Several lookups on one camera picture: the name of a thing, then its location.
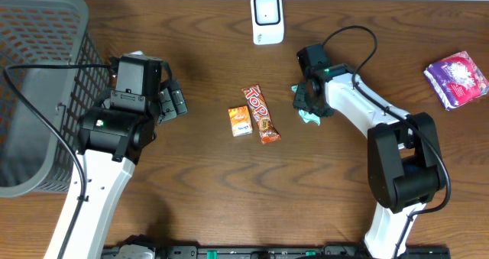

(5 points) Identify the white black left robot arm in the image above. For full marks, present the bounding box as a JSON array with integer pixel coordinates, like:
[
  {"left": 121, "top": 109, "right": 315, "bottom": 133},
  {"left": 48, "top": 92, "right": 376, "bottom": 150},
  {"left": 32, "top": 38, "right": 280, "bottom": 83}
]
[{"left": 45, "top": 53, "right": 188, "bottom": 258}]

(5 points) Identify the grey plastic basket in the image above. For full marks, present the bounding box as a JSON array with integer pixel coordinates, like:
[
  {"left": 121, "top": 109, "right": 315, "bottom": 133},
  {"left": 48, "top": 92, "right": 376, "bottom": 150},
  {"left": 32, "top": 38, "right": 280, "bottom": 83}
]
[{"left": 1, "top": 0, "right": 110, "bottom": 198}]

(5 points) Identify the teal snack packet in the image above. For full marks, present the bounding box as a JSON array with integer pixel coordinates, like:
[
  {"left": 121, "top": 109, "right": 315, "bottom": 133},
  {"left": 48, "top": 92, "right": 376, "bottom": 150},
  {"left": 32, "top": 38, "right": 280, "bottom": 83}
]
[{"left": 291, "top": 85, "right": 321, "bottom": 125}]

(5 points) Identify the orange chocolate bar wrapper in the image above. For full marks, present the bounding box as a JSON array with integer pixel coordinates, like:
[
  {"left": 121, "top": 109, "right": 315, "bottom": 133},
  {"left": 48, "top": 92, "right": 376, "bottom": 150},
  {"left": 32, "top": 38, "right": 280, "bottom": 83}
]
[{"left": 241, "top": 85, "right": 281, "bottom": 144}]

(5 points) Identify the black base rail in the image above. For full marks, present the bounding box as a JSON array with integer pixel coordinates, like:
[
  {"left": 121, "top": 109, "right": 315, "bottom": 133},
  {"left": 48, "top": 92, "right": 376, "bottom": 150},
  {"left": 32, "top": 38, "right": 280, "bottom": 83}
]
[{"left": 101, "top": 244, "right": 452, "bottom": 259}]

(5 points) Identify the pink purple pad package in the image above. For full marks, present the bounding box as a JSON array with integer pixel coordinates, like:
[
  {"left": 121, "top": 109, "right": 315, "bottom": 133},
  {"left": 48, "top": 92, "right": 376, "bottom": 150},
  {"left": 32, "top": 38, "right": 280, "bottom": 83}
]
[{"left": 423, "top": 51, "right": 488, "bottom": 111}]

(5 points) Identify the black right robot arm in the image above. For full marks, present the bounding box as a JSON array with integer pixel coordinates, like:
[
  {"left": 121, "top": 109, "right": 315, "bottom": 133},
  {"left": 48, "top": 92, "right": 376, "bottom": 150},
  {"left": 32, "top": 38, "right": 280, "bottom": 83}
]
[{"left": 293, "top": 44, "right": 451, "bottom": 258}]

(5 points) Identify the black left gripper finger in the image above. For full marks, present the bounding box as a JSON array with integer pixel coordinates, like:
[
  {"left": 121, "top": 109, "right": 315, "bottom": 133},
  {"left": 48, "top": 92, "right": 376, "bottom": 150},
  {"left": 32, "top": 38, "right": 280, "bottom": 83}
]
[
  {"left": 168, "top": 79, "right": 188, "bottom": 115},
  {"left": 157, "top": 89, "right": 177, "bottom": 125}
]

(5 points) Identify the small orange snack box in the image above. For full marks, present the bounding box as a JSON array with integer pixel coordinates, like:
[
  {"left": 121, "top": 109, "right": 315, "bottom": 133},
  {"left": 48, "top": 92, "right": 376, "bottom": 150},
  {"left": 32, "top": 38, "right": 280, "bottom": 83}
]
[{"left": 228, "top": 105, "right": 253, "bottom": 137}]

